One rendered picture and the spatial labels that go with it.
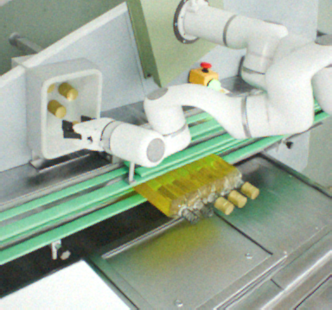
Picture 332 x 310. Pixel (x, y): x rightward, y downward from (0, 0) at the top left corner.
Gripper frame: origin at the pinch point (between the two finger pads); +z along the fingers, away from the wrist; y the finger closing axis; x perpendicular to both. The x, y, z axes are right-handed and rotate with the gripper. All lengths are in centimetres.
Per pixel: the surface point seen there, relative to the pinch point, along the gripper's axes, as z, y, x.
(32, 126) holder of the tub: 11.0, -6.5, -1.1
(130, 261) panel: -8.1, 7.6, -38.2
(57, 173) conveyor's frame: 8.8, -1.9, -14.8
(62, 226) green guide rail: 1.8, -6.0, -26.3
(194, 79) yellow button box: 11, 53, 2
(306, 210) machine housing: -22, 75, -43
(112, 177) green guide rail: 2.5, 11.6, -17.9
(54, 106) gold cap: 8.2, -1.0, 3.5
